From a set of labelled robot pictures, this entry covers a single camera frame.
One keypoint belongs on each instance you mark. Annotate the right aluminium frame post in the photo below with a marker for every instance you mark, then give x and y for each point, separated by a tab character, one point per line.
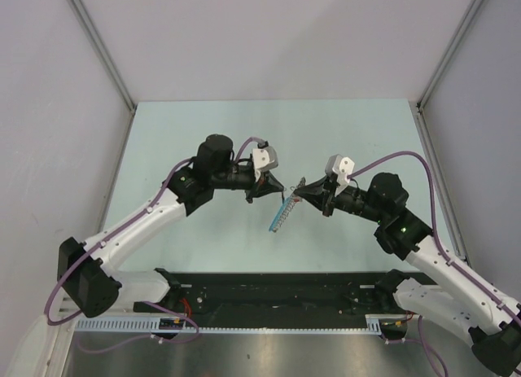
455	42

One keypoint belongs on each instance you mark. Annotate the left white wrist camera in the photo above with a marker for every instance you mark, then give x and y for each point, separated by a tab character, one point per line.
264	160

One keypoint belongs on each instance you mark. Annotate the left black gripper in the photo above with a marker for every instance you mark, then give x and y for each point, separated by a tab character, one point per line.
267	183

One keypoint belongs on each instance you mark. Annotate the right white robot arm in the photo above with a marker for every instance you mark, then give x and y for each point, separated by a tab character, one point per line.
477	312

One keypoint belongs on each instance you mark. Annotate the aluminium frame post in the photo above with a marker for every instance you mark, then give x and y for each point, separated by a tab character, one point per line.
455	42
104	56

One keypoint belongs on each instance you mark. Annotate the blue key cover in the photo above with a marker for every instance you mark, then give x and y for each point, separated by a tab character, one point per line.
282	214

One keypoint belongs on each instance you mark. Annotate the left aluminium frame post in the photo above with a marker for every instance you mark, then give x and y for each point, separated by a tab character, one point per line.
104	56

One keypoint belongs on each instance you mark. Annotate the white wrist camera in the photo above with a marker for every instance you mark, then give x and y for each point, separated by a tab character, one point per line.
340	169
264	160

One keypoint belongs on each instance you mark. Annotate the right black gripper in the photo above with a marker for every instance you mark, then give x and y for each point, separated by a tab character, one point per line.
321	194

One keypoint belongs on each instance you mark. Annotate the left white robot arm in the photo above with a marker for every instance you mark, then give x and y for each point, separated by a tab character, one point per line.
89	280

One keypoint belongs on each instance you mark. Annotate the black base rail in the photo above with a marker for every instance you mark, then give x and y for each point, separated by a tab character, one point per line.
307	301

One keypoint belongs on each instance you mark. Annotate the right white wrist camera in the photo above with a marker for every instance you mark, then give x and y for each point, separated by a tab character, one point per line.
340	169

